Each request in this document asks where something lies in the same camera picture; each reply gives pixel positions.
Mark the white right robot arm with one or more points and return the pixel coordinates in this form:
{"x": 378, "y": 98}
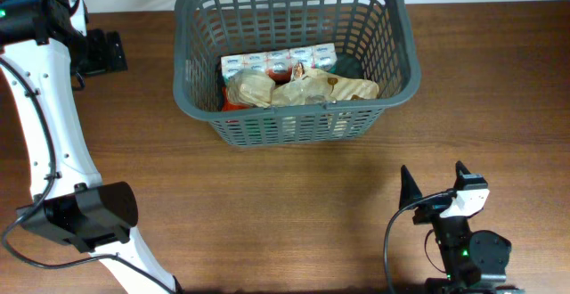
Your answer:
{"x": 474, "y": 262}

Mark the grey plastic basket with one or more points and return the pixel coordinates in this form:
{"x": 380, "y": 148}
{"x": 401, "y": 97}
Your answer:
{"x": 373, "y": 39}

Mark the orange spaghetti packet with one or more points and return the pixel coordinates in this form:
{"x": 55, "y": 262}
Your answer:
{"x": 231, "y": 103}

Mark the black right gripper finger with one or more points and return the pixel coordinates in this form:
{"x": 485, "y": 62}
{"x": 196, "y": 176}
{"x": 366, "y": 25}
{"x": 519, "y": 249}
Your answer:
{"x": 465, "y": 180}
{"x": 410, "y": 194}

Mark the brown paper bag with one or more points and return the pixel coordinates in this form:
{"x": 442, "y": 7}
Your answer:
{"x": 312, "y": 86}

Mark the tissue pack multipack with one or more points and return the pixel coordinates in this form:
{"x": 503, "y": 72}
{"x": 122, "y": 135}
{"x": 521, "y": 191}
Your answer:
{"x": 278, "y": 65}

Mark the cream paper bag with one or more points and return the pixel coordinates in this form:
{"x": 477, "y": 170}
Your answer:
{"x": 256, "y": 89}

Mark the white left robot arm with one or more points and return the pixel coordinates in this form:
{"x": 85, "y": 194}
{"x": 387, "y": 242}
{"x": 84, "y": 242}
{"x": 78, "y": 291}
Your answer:
{"x": 47, "y": 52}

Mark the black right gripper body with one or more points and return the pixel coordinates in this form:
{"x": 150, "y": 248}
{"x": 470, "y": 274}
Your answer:
{"x": 431, "y": 210}

